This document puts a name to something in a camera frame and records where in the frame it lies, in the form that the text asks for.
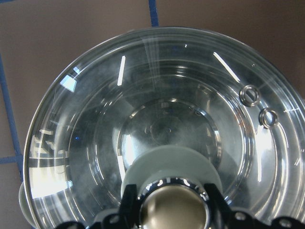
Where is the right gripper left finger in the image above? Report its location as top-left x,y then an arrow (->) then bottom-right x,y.
56,184 -> 140,229

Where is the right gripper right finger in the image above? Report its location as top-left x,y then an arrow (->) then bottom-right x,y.
204,183 -> 305,229

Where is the glass pot lid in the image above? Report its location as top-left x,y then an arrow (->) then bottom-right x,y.
23,27 -> 305,229

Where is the mint green electric pot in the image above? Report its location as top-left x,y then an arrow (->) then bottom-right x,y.
18,182 -> 36,229

